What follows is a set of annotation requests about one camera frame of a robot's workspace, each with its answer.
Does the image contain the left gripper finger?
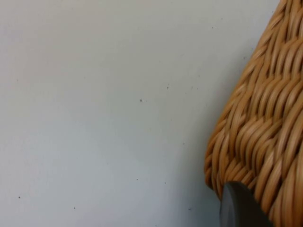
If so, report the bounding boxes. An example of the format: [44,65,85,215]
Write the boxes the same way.
[219,181,276,227]

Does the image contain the pale brown wicker basket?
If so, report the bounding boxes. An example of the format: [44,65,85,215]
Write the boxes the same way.
[204,0,303,227]

